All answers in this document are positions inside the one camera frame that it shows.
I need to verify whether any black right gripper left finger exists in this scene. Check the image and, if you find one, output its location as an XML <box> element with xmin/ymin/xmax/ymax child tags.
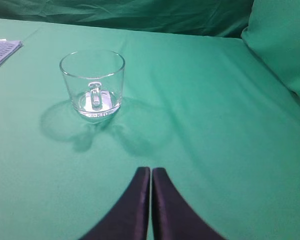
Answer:
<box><xmin>81</xmin><ymin>167</ymin><xmax>151</xmax><ymax>240</ymax></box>

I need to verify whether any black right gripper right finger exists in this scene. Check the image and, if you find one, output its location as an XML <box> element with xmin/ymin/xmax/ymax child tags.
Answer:
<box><xmin>151</xmin><ymin>167</ymin><xmax>224</xmax><ymax>240</ymax></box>

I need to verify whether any transparent glass cup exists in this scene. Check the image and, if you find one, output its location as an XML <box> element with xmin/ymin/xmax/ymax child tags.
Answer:
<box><xmin>59</xmin><ymin>49</ymin><xmax>126</xmax><ymax>123</ymax></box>

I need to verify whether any blue folded towel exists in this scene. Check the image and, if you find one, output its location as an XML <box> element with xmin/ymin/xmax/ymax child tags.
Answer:
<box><xmin>0</xmin><ymin>39</ymin><xmax>23</xmax><ymax>65</ymax></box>

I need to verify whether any green table cloth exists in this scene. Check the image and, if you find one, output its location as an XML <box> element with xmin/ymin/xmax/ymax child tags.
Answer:
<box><xmin>0</xmin><ymin>19</ymin><xmax>300</xmax><ymax>240</ymax></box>

